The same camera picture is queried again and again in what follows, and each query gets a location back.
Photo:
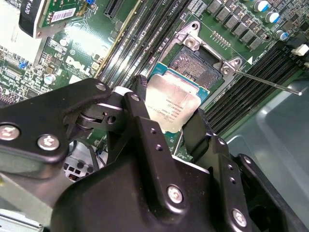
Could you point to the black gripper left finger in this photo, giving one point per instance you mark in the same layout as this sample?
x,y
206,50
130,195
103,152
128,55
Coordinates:
x,y
36,120

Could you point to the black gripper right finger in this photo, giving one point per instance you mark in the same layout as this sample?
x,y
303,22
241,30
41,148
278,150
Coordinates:
x,y
198,135

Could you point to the silver CPU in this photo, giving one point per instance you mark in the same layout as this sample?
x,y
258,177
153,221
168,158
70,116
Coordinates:
x,y
169,101

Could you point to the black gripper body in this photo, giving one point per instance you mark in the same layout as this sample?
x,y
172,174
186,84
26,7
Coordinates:
x,y
108,205

